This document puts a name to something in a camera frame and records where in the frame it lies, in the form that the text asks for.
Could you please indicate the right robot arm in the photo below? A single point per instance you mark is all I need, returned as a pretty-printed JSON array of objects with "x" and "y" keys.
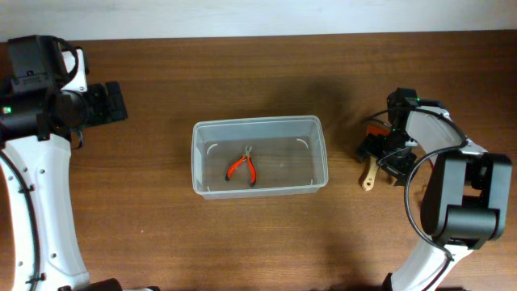
[{"x": 455, "y": 192}]

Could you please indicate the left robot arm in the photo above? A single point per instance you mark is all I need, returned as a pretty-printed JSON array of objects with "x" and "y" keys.
[{"x": 45, "y": 105}]

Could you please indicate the clear plastic container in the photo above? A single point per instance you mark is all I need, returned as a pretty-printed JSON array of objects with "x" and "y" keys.
[{"x": 252, "y": 157}]

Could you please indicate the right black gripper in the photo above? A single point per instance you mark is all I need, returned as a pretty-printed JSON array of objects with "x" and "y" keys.
[{"x": 371, "y": 145}]

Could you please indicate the orange scraper wooden handle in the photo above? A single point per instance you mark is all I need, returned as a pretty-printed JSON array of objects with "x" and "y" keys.
[{"x": 369, "y": 178}]

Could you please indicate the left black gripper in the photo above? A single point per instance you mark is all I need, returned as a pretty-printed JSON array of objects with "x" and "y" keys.
[{"x": 104, "y": 113}]

